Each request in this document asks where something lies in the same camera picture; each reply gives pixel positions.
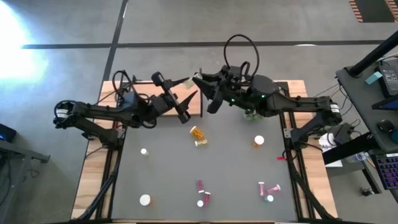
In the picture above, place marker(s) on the black device blue light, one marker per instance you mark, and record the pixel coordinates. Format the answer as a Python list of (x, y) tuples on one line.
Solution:
[(6, 133)]

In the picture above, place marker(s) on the large orange pill bottle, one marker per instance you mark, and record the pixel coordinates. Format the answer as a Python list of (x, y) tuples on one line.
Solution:
[(145, 199)]

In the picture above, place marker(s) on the black desk beam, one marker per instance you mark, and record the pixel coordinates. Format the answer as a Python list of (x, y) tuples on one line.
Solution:
[(351, 149)]

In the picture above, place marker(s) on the teal round object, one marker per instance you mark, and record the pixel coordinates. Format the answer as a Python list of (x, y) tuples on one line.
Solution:
[(395, 136)]

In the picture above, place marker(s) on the green artificial potted plant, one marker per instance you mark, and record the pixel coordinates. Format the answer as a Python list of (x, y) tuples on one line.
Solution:
[(252, 116)]

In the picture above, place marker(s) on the clear pill bottle yellow pills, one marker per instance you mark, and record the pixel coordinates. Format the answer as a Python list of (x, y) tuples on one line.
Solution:
[(201, 143)]

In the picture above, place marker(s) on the dark grey stand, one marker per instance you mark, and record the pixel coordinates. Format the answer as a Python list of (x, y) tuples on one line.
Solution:
[(18, 152)]

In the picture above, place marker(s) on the pink pill bottle white cap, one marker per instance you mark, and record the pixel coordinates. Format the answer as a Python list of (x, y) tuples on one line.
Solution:
[(273, 189), (200, 203), (261, 189)]

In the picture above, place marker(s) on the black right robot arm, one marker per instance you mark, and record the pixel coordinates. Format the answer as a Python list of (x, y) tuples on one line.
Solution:
[(304, 104)]

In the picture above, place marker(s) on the grey table mat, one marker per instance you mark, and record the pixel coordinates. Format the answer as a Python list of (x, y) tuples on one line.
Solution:
[(161, 161)]

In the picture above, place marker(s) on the black metal table frame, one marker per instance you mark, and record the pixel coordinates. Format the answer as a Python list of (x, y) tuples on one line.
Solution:
[(296, 199)]

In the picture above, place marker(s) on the black control box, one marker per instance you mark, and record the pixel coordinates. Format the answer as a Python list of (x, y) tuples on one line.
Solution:
[(343, 132)]

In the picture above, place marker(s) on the black power adapter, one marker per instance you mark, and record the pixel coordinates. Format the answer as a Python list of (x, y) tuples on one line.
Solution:
[(390, 79)]

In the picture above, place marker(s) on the grey side desk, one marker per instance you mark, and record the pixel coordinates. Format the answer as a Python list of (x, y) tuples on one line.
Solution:
[(357, 93)]

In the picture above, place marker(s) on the black tablet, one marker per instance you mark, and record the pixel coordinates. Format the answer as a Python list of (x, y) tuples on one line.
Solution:
[(387, 104)]

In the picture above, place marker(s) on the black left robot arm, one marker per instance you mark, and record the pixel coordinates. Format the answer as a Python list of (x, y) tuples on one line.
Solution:
[(99, 110)]

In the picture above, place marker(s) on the small red clip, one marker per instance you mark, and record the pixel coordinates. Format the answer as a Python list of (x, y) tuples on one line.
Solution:
[(281, 158)]

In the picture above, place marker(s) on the orange pill bottle white cap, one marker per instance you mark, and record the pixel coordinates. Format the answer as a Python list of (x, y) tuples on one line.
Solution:
[(259, 140), (197, 133)]

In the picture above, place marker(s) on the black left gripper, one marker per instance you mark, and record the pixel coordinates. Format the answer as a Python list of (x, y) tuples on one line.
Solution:
[(160, 105)]

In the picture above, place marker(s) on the dark mat striped border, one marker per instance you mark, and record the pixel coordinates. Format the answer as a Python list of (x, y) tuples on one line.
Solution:
[(373, 11)]

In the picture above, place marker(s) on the white paper sheet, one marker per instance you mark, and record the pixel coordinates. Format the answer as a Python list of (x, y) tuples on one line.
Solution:
[(333, 163)]

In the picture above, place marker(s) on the blue pill bottle red pills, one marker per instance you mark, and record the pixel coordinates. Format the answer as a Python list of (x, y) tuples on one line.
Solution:
[(270, 198), (200, 185), (206, 199)]

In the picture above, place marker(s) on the wooden shelf board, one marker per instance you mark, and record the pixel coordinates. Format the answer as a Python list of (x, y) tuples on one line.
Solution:
[(195, 110)]

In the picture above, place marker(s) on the small teal box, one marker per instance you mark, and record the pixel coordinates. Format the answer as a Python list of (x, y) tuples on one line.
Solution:
[(373, 77)]

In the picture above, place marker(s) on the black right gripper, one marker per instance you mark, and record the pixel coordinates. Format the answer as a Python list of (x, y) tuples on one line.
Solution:
[(233, 88)]

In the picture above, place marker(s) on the black backlit keyboard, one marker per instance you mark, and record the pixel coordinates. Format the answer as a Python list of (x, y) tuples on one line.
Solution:
[(388, 171)]

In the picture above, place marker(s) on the black computer mouse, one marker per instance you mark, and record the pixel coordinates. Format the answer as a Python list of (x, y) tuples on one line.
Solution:
[(385, 126)]

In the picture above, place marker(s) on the clear water bottle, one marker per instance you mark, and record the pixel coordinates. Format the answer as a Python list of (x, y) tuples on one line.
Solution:
[(357, 157)]

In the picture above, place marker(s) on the black desk caster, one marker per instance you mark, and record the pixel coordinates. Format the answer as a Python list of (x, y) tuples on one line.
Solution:
[(367, 191)]

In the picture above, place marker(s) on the black round pole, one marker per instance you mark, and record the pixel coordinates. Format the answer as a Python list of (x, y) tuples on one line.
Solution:
[(373, 56)]

